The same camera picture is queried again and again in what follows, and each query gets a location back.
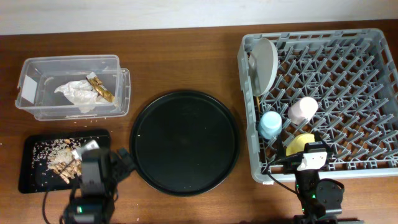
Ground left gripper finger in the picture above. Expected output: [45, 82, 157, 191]
[60, 159, 76, 176]
[118, 148, 137, 177]

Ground yellow bowl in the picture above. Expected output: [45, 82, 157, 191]
[285, 133, 315, 156]

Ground food scraps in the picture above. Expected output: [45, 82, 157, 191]
[31, 138, 81, 184]

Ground light blue cup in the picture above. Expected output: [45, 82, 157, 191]
[257, 111, 282, 140]

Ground pink cup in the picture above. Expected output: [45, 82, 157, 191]
[287, 96, 318, 124]

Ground wooden chopstick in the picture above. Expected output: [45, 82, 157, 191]
[255, 96, 261, 113]

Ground white tissue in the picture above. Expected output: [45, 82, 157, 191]
[54, 80, 109, 105]

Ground gold foil wrapper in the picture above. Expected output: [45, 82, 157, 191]
[86, 72, 115, 103]

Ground grey plate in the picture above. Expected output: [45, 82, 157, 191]
[248, 39, 278, 96]

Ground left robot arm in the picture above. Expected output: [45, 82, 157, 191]
[60, 140, 136, 223]

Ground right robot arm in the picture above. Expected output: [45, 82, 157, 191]
[271, 131, 364, 224]

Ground grey dishwasher rack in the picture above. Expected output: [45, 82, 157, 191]
[237, 29, 397, 184]

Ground clear plastic waste bin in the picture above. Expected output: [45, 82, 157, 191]
[15, 55, 131, 121]

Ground black rectangular tray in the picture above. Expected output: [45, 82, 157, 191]
[18, 129, 111, 194]

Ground round black serving tray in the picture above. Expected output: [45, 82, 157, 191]
[129, 90, 240, 197]

